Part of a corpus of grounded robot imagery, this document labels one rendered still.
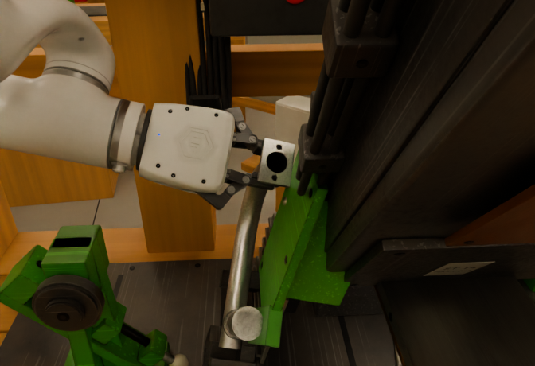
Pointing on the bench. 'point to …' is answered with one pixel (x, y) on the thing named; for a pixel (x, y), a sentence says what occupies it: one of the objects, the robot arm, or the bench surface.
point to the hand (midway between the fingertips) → (267, 165)
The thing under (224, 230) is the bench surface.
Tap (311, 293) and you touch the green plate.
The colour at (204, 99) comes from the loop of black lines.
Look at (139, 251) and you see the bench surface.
